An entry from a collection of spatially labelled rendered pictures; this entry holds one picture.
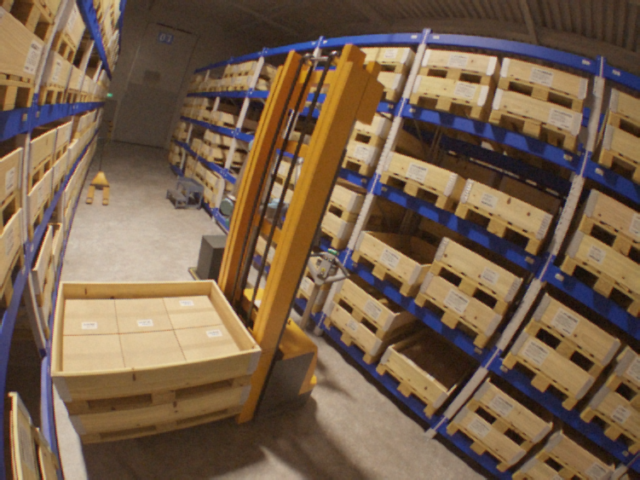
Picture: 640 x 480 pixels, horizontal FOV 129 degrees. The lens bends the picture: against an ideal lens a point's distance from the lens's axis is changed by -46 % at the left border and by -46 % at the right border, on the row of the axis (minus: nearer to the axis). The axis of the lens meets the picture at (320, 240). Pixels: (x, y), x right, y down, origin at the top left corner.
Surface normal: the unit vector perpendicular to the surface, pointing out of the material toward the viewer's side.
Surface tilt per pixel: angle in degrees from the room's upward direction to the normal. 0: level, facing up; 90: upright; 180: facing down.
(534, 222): 90
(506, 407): 90
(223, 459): 0
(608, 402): 90
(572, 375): 90
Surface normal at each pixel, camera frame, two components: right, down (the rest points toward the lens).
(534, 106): -0.71, -0.03
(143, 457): 0.32, -0.90
